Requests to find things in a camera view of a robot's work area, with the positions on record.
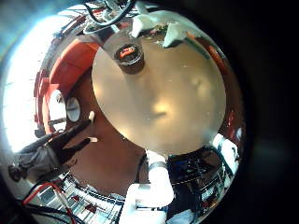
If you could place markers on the white crumpled cloth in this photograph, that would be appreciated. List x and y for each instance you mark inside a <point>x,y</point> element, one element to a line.
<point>141,24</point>

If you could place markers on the metal shelf rack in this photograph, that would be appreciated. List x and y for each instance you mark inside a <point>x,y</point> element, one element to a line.
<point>84,202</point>

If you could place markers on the small round white disc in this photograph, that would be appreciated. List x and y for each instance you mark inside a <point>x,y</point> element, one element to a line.
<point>73,109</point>

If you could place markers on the large round white disc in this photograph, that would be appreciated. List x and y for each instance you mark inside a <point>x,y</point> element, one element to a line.
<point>57,109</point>

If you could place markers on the dark round vase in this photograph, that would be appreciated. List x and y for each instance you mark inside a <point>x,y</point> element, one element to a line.
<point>130,58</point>

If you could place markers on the white flower bouquet green stems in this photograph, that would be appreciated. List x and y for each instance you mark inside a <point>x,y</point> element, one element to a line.
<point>178,33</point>

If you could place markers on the orange red sofa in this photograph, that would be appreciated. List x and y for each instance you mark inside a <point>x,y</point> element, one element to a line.
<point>73,63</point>

